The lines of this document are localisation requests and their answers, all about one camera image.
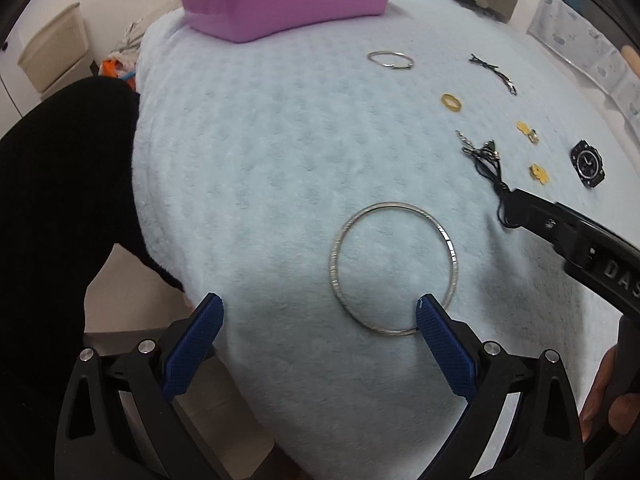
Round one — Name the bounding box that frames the person's right hand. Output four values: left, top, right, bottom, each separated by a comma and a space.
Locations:
579, 346, 640, 442

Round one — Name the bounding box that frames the person's black trouser leg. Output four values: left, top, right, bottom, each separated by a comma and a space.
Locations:
0, 77, 187, 480

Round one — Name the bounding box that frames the black cord bracelet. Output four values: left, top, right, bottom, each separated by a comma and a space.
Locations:
469, 53, 517, 96

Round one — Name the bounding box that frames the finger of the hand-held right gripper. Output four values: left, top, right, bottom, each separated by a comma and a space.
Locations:
501, 187, 597, 272

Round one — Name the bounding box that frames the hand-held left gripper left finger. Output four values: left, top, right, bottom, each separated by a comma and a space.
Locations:
54, 291, 226, 480

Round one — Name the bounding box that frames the beige storage drawer unit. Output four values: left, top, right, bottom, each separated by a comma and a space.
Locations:
17, 2, 91, 93

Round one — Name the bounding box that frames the black cord chain necklace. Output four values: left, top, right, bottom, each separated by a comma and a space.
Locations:
455, 130, 521, 231

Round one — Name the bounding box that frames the black wristwatch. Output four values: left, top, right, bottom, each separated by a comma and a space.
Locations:
570, 140, 607, 190

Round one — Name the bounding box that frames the small silver bangle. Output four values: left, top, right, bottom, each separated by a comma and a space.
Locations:
367, 50, 415, 70

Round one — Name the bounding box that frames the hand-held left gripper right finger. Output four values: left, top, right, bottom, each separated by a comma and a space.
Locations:
416, 293, 587, 480

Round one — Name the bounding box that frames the pile of clothes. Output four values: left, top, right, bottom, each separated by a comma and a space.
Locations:
100, 20, 146, 88

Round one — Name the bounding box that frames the large silver bangle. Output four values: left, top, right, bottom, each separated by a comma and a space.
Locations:
329, 201, 458, 335

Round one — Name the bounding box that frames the blue printed cloth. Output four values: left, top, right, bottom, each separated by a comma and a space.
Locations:
530, 0, 640, 131

